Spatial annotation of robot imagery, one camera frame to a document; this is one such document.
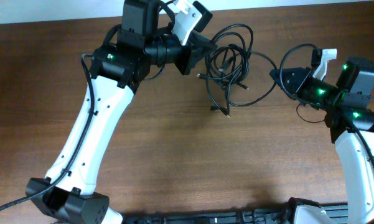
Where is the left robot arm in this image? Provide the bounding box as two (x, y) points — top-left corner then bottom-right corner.
(26, 1), (216, 223)

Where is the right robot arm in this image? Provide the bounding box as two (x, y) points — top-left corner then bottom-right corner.
(269, 57), (374, 223)

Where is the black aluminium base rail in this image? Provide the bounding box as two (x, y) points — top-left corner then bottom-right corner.
(123, 197), (348, 224)

